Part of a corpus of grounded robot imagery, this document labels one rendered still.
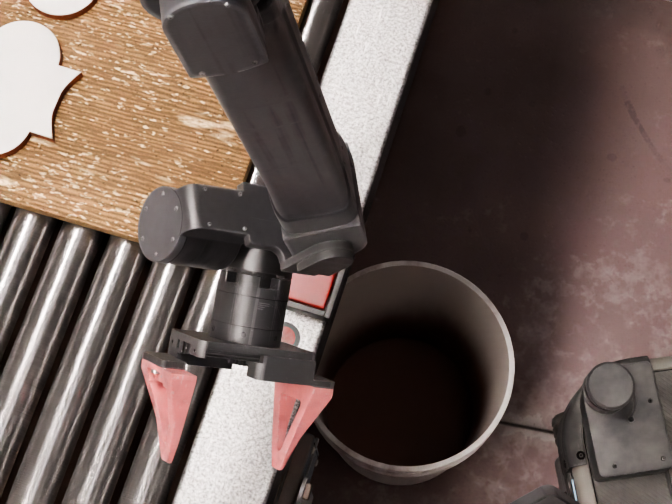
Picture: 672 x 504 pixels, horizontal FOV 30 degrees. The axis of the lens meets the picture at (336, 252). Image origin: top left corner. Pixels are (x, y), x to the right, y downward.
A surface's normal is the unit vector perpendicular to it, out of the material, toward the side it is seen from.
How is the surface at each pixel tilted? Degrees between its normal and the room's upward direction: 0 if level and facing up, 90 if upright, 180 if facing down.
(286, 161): 88
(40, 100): 0
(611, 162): 0
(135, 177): 0
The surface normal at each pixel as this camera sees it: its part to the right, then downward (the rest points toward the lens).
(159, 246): -0.73, -0.12
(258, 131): 0.10, 0.94
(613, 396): -0.02, -0.29
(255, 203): 0.66, -0.34
